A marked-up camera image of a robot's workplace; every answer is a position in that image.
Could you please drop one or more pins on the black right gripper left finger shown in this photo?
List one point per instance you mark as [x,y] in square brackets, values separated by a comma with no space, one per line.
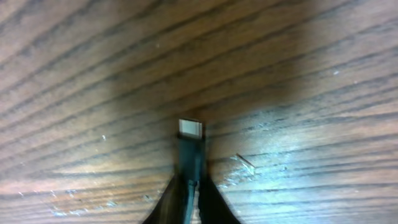
[172,205]

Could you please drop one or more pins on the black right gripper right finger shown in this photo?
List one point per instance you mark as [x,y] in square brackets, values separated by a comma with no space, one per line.
[213,209]

